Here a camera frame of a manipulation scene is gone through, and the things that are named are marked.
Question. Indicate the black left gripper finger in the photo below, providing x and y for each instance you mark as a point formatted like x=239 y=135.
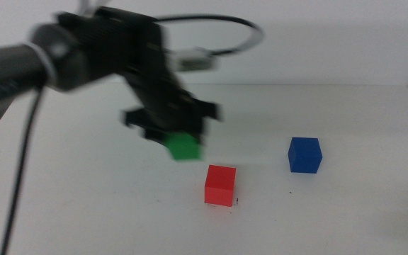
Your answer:
x=154 y=136
x=201 y=136

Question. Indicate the green cube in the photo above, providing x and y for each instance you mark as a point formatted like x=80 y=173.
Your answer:
x=184 y=147

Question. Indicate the red cube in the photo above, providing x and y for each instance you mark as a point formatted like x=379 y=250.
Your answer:
x=220 y=186

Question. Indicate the blue cube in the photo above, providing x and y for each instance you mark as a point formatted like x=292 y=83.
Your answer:
x=305 y=156

